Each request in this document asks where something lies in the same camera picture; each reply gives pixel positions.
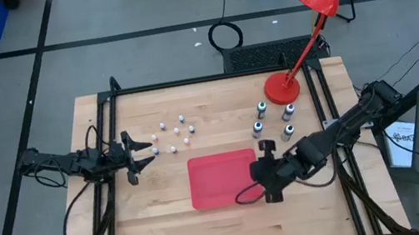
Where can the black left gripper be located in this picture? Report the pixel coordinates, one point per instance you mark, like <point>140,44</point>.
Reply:
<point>119,157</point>

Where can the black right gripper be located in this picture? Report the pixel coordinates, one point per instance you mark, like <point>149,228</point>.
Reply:
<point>269,173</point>

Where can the black-tipped food coloring bottle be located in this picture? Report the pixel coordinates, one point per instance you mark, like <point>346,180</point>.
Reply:
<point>288,131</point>

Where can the blue bottle tip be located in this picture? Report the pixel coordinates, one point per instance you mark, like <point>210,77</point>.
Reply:
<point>257,128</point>

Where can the purple-tipped food coloring bottle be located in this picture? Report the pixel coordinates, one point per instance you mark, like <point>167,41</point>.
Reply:
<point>288,111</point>

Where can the green-tipped food coloring bottle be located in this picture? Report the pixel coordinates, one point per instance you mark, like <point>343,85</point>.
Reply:
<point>261,108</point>

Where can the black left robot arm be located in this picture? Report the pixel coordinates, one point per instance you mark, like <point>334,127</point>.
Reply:
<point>56,163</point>

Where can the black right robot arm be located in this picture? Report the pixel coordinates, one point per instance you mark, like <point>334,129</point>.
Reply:
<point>345,125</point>

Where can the red translucent plastic bin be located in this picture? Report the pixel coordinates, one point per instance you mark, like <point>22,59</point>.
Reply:
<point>219,179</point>

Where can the black perforated step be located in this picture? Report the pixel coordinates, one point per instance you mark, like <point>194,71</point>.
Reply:
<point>267,54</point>

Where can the white printed paper sheet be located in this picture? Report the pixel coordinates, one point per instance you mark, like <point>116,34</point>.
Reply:
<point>401,146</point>

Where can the black aluminium table frame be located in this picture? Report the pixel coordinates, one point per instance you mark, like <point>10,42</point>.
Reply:
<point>203,79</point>

